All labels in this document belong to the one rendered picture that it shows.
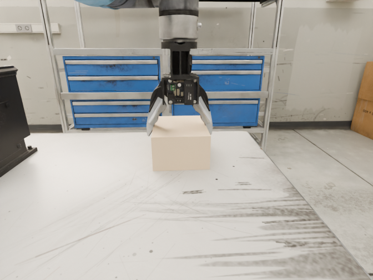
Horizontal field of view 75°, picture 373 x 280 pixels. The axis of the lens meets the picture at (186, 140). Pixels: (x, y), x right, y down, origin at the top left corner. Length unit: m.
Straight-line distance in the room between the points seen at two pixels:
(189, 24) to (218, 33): 2.34
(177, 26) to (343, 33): 2.93
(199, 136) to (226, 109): 1.55
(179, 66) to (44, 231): 0.35
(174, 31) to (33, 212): 0.38
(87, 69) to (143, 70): 0.42
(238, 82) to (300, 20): 1.29
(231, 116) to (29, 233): 1.80
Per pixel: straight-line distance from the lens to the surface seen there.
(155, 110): 0.52
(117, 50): 1.96
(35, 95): 3.24
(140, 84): 1.97
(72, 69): 2.09
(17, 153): 0.66
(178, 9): 0.48
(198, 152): 0.50
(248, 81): 2.03
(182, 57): 0.49
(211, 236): 0.36
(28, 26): 3.11
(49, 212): 0.45
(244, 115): 2.08
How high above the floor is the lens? 0.94
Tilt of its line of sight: 21 degrees down
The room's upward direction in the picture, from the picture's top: straight up
